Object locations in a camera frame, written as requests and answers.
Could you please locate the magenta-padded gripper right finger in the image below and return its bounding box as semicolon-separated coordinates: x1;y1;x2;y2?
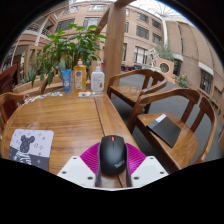
125;142;169;188

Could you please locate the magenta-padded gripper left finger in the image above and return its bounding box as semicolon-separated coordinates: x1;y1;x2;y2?
57;142;101;188

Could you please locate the black computer mouse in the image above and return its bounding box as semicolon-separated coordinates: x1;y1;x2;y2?
98;134;128;177

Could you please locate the grey white cartoon mouse pad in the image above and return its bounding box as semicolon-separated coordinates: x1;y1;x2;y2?
8;128;55;172

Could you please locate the wooden armchair with black notebook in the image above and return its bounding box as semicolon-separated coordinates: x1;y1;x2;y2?
127;87;218;175

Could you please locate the black notebook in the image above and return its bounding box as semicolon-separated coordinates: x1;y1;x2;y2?
146;113;182;149

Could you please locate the blue tube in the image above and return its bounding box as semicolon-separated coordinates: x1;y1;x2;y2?
60;68;72;95

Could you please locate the yellow liquid pump bottle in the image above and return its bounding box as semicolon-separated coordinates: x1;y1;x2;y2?
73;58;88;94

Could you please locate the white pump bottle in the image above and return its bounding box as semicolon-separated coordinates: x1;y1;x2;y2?
90;59;106;93

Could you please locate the yellow flowering plant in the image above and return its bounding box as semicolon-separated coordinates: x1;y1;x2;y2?
177;73;189;88

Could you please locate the green leafy potted plant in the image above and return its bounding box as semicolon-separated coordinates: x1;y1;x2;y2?
31;23;108;88

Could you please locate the wooden pillar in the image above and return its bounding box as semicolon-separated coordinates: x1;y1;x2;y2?
96;0;128;93

